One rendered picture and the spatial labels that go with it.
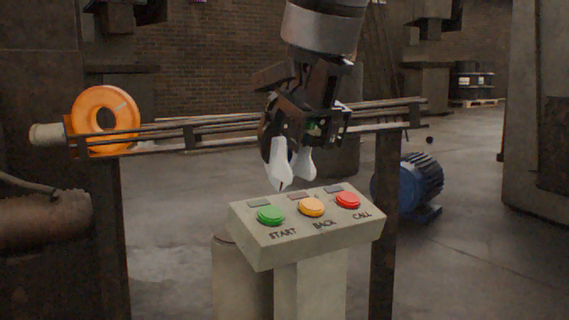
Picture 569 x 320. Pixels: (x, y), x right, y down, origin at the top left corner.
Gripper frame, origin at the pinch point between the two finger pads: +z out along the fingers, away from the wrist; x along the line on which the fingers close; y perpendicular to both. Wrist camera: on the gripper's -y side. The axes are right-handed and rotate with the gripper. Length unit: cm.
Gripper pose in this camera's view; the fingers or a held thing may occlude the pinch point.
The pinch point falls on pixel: (278, 179)
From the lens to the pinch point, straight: 63.5
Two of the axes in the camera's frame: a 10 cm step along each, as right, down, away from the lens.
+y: 5.1, 4.9, -7.1
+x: 8.4, -1.1, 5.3
